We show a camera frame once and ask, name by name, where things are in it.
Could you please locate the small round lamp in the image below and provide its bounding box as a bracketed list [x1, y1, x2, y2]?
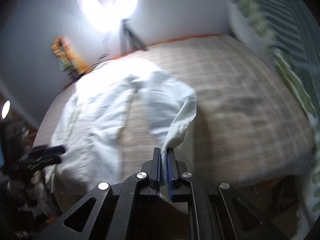
[1, 100, 11, 120]

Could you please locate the black ring light tripod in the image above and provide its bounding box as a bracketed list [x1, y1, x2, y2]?
[120, 18, 148, 56]

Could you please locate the white ring light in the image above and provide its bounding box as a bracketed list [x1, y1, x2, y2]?
[77, 0, 138, 35]

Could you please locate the white garment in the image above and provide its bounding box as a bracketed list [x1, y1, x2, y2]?
[46, 58, 197, 195]

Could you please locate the ring light power cable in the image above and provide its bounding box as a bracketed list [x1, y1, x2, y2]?
[97, 32, 113, 61]

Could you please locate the green leaf patterned pillow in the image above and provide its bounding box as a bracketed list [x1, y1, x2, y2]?
[229, 0, 319, 222]

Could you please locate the beige plaid bed blanket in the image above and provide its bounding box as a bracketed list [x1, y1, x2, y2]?
[34, 36, 314, 186]

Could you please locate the folded tripod with orange cloth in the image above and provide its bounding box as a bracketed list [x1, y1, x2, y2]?
[51, 36, 92, 80]

